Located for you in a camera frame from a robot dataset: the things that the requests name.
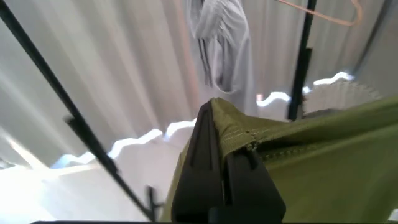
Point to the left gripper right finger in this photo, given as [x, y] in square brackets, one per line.
[252, 193]

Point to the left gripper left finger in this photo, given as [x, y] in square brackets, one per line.
[199, 186]

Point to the green garment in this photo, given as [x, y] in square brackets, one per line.
[326, 174]

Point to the white laundry basket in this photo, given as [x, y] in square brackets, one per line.
[335, 96]

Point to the black clothes rack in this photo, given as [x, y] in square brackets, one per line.
[46, 71]

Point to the pink clothes hanger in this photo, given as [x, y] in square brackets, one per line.
[326, 17]

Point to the white curtain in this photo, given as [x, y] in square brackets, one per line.
[124, 62]

